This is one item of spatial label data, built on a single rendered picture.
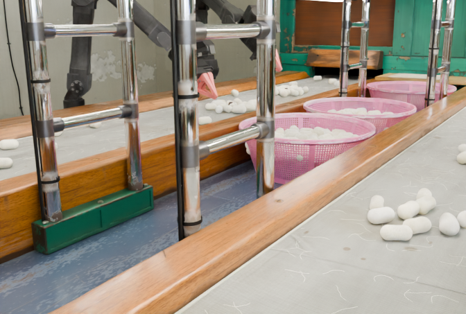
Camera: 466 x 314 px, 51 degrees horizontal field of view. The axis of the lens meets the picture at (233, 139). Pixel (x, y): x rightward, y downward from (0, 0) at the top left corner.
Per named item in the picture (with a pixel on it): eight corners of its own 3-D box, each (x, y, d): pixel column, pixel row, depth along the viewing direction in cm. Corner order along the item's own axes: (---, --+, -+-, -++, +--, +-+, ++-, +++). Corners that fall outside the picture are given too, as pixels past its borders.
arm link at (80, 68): (91, 94, 153) (98, -14, 146) (87, 98, 146) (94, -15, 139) (70, 92, 152) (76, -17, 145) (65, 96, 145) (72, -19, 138)
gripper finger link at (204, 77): (231, 88, 147) (212, 66, 149) (217, 91, 141) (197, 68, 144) (220, 103, 150) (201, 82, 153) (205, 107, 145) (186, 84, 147)
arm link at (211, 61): (219, 75, 192) (206, -8, 190) (205, 77, 188) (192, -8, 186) (210, 78, 197) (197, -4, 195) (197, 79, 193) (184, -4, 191)
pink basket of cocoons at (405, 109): (296, 153, 112) (297, 112, 110) (307, 129, 137) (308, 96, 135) (419, 160, 106) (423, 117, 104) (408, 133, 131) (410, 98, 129)
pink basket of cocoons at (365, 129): (212, 176, 96) (211, 129, 94) (280, 147, 118) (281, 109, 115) (340, 202, 81) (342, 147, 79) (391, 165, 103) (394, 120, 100)
